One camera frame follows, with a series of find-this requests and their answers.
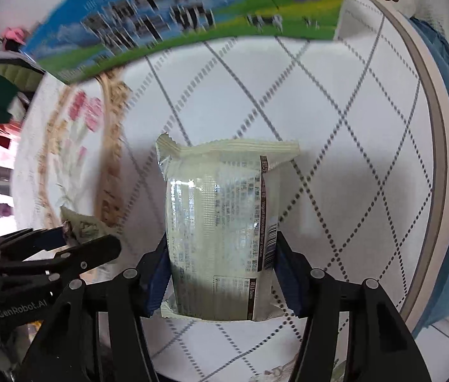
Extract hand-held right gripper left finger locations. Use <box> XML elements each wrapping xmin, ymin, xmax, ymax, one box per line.
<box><xmin>18</xmin><ymin>234</ymin><xmax>172</xmax><ymax>382</ymax></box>

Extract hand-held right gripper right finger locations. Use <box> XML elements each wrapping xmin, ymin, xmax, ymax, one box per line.
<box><xmin>274</xmin><ymin>231</ymin><xmax>434</xmax><ymax>382</ymax></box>

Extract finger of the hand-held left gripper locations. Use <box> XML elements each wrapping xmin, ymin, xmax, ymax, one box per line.
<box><xmin>0</xmin><ymin>234</ymin><xmax>122</xmax><ymax>283</ymax></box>
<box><xmin>0</xmin><ymin>225</ymin><xmax>70</xmax><ymax>261</ymax></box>

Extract small pale green snack packet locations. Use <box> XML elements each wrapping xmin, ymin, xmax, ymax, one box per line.
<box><xmin>60</xmin><ymin>206</ymin><xmax>123</xmax><ymax>243</ymax></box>

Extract cream cookie packet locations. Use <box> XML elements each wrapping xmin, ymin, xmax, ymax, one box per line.
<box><xmin>156</xmin><ymin>133</ymin><xmax>301</xmax><ymax>323</ymax></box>

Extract blue printed cardboard box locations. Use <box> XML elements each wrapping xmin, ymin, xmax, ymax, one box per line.
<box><xmin>19</xmin><ymin>0</ymin><xmax>350</xmax><ymax>86</ymax></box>

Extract red cloth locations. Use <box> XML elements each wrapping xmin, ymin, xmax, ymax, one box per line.
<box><xmin>0</xmin><ymin>121</ymin><xmax>24</xmax><ymax>148</ymax></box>

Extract white diamond pattern tablecloth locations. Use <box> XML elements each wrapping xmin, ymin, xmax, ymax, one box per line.
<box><xmin>10</xmin><ymin>34</ymin><xmax>428</xmax><ymax>382</ymax></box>

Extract pink cloth item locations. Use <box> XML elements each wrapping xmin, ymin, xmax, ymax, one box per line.
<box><xmin>4</xmin><ymin>27</ymin><xmax>26</xmax><ymax>44</ymax></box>

